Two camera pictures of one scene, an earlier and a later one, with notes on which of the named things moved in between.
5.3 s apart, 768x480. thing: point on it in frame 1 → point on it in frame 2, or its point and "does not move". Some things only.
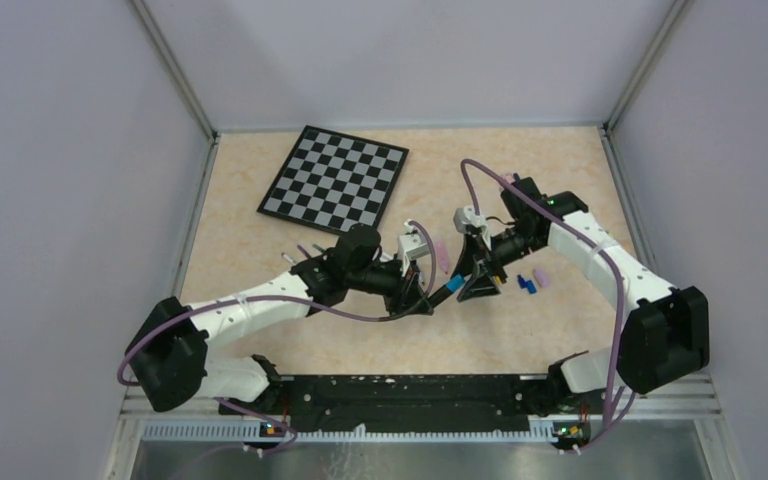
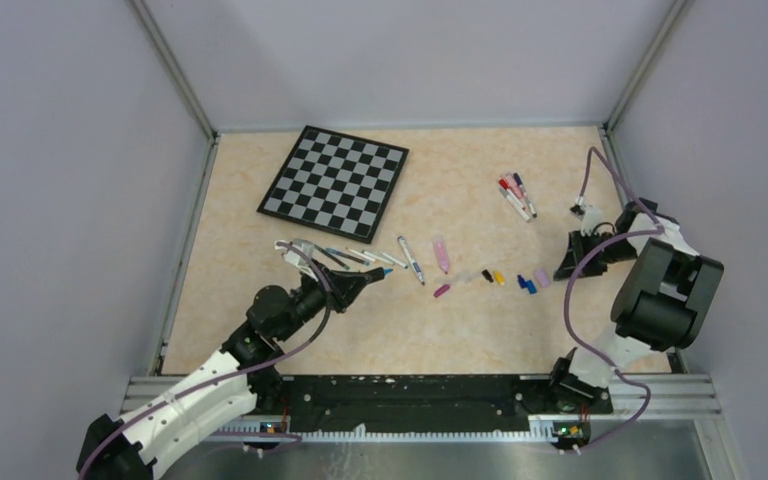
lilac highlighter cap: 542,278 does not move
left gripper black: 414,300 → 348,285
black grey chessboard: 333,180 does not move
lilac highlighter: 443,258 does not move
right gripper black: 481,283 → 575,254
